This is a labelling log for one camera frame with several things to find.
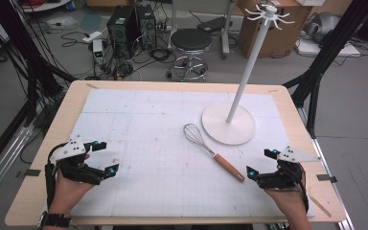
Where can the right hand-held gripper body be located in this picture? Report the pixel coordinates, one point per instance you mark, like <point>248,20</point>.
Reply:
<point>282,175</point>

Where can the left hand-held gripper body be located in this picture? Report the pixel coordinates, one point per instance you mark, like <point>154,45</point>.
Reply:
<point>73,148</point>

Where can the white rack stand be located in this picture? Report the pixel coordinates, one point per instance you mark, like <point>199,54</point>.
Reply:
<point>249,68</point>

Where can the person's right hand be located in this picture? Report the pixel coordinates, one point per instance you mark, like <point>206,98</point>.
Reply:
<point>287,198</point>

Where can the person's left hand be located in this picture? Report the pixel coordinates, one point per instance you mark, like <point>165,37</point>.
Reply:
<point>65,195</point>

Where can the black tape strip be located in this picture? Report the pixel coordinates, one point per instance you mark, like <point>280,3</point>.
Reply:
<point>326,178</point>
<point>32,172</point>

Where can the thin wooden stick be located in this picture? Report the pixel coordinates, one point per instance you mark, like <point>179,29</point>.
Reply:
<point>320,206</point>

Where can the white grid mat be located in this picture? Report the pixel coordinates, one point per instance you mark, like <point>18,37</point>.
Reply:
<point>159,111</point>

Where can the black wrist watch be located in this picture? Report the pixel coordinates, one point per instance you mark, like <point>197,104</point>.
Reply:
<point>55,220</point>

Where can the black metal stand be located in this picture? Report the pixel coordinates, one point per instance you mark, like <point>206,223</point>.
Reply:
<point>329,48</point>
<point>35,73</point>

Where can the small white device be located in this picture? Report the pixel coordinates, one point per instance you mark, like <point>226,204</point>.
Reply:
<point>98,50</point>

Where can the white power strip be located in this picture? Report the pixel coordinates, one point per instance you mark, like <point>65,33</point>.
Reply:
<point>92,36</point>

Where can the large black computer tower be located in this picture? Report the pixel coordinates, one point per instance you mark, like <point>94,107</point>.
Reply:
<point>121,30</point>

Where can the brown cardboard box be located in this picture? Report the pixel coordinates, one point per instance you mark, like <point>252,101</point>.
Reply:
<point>268,35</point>

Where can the flat white box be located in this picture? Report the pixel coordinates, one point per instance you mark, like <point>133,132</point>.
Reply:
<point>329,49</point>

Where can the slim black computer tower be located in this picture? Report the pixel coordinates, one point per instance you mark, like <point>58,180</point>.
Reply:
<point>147,27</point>

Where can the grey machine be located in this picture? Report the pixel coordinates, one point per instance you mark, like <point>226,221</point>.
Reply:
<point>321,25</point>

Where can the black round stool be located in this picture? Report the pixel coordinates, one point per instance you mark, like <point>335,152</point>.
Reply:
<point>190,40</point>

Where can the flat black bag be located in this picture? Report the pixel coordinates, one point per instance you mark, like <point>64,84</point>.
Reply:
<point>211,24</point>

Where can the round white table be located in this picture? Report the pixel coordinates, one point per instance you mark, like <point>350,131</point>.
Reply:
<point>44,4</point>

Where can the aluminium rail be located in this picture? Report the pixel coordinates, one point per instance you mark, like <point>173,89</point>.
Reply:
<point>3,163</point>

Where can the white metal frame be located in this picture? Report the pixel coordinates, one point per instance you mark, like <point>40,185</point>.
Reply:
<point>226,28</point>

